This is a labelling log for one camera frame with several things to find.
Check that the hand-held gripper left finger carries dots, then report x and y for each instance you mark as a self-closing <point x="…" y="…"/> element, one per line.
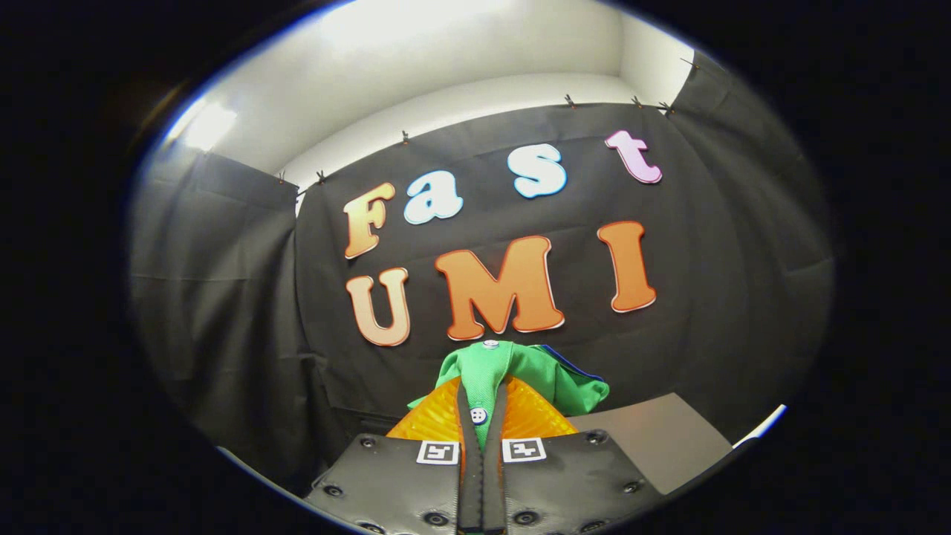
<point x="468" y="483"/>

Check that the green polo shirt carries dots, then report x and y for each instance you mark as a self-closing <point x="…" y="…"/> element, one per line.
<point x="535" y="371"/>

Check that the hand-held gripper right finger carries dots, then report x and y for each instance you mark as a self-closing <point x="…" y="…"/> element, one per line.
<point x="494" y="483"/>

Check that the black backdrop cloth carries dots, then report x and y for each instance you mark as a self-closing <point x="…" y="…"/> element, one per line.
<point x="215" y="297"/>
<point x="773" y="297"/>
<point x="416" y="371"/>

